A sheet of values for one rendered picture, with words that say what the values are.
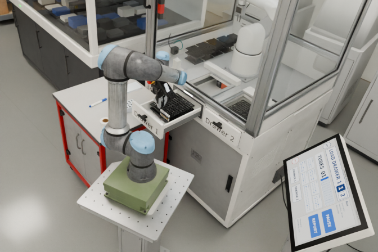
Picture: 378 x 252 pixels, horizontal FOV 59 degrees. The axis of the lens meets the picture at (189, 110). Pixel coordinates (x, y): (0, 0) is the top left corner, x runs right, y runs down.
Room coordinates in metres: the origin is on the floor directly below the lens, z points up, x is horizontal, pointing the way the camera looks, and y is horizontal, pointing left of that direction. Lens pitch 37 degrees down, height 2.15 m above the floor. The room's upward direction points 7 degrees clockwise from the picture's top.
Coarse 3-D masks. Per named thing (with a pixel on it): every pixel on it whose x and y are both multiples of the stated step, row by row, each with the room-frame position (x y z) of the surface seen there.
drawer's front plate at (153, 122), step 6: (132, 102) 1.65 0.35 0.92; (132, 108) 1.65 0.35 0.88; (138, 108) 1.60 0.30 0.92; (132, 114) 1.65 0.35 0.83; (150, 114) 1.54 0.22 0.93; (138, 120) 1.60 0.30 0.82; (150, 120) 1.52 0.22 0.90; (156, 120) 1.49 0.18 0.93; (156, 126) 1.48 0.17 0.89; (162, 126) 1.46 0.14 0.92; (162, 132) 1.46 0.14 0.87
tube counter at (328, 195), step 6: (318, 174) 1.06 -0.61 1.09; (324, 174) 1.05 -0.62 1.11; (324, 180) 1.02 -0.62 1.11; (324, 186) 0.98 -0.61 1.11; (330, 186) 0.97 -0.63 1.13; (324, 192) 0.95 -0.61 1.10; (330, 192) 0.94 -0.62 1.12; (324, 198) 0.93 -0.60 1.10; (330, 198) 0.91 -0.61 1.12; (330, 204) 0.88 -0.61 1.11
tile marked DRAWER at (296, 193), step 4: (296, 184) 1.06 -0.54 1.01; (292, 188) 1.05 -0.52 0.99; (296, 188) 1.04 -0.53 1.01; (300, 188) 1.03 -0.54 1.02; (292, 192) 1.03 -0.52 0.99; (296, 192) 1.02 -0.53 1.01; (300, 192) 1.01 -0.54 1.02; (292, 196) 1.01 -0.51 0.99; (296, 196) 1.00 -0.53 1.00; (300, 196) 0.99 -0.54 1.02; (292, 200) 0.99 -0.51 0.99; (296, 200) 0.98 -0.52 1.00
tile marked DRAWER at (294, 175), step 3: (294, 168) 1.17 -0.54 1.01; (297, 168) 1.16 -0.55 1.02; (291, 171) 1.16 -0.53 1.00; (294, 171) 1.15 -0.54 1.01; (297, 171) 1.14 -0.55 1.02; (291, 174) 1.14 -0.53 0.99; (294, 174) 1.13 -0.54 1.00; (297, 174) 1.12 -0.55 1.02; (291, 177) 1.12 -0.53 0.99; (294, 177) 1.11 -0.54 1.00; (297, 177) 1.10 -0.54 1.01; (291, 180) 1.10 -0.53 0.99; (294, 180) 1.10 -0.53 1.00; (297, 180) 1.09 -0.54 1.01; (291, 183) 1.08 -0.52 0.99
